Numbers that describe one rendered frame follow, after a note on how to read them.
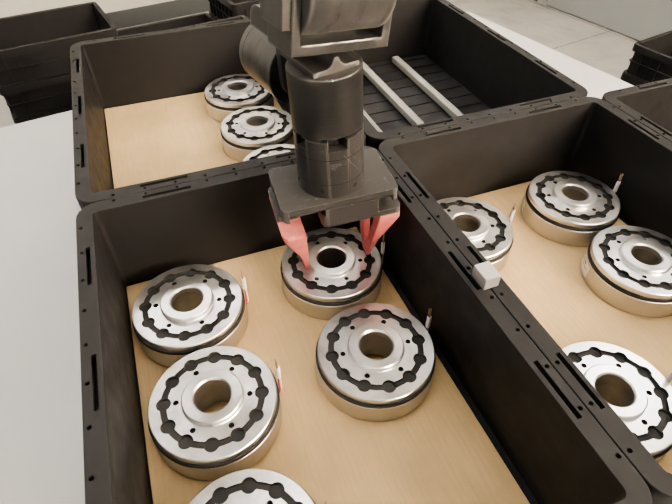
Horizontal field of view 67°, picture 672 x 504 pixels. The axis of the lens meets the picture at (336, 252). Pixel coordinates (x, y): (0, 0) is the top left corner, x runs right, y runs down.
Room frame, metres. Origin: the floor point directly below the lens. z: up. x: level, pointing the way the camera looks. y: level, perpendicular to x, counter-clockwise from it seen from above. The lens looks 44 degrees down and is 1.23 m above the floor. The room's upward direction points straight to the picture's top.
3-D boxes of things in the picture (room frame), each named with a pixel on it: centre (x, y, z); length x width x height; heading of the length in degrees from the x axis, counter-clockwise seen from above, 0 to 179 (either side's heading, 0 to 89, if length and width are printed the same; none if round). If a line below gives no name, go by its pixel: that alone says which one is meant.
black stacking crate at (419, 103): (0.71, -0.11, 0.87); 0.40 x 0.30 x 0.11; 21
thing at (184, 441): (0.21, 0.10, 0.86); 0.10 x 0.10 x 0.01
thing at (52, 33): (1.71, 0.96, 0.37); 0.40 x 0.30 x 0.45; 122
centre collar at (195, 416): (0.21, 0.10, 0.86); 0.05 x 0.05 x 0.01
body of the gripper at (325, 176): (0.36, 0.00, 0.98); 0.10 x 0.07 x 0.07; 106
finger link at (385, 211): (0.37, -0.02, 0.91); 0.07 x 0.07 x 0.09; 16
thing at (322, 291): (0.36, 0.00, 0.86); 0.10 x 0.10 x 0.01
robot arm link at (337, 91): (0.37, 0.01, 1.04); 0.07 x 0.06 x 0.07; 32
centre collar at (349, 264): (0.36, 0.00, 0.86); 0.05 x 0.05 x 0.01
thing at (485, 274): (0.27, -0.12, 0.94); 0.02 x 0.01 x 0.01; 21
